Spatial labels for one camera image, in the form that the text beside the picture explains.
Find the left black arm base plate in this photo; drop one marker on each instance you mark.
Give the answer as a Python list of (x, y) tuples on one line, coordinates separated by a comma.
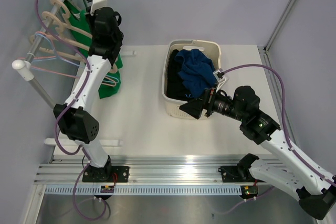
[(118, 174)]

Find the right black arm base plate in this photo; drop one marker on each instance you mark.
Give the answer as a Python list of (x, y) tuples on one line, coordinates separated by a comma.
[(234, 174)]

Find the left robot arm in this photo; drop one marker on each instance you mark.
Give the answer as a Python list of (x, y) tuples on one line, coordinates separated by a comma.
[(73, 117)]

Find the pink wire hanger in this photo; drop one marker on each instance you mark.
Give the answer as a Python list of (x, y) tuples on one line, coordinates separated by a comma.
[(56, 55)]

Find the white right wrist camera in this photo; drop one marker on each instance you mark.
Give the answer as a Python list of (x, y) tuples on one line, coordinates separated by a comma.
[(220, 77)]

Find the beige wooden hanger front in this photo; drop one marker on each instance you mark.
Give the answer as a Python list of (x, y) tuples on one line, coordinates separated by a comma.
[(107, 81)]

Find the white slotted cable duct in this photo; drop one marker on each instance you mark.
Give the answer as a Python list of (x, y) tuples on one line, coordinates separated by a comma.
[(165, 190)]

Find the blue wire hanger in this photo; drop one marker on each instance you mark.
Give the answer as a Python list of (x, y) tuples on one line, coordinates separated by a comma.
[(70, 57)]

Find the aluminium mounting rail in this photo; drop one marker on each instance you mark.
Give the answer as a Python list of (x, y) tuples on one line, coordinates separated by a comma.
[(143, 170)]

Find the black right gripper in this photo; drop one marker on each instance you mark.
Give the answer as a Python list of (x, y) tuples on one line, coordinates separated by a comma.
[(195, 106)]

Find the navy blue t shirt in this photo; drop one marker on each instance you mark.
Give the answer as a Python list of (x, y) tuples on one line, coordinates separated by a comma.
[(196, 71)]

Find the aluminium frame post right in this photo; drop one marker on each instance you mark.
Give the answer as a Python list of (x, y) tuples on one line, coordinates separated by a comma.
[(280, 24)]

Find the beige wooden hanger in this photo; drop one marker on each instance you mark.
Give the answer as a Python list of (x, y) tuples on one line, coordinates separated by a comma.
[(61, 26), (66, 15), (107, 81)]

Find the black t shirt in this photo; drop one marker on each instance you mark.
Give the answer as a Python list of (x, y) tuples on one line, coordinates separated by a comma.
[(175, 88)]

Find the cream plastic laundry basket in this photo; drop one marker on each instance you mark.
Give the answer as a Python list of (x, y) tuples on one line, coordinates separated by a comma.
[(209, 48)]

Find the green t shirt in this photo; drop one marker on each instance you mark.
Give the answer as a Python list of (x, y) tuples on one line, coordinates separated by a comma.
[(78, 19)]

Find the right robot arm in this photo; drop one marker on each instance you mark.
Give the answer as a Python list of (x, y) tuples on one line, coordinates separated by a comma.
[(308, 183)]

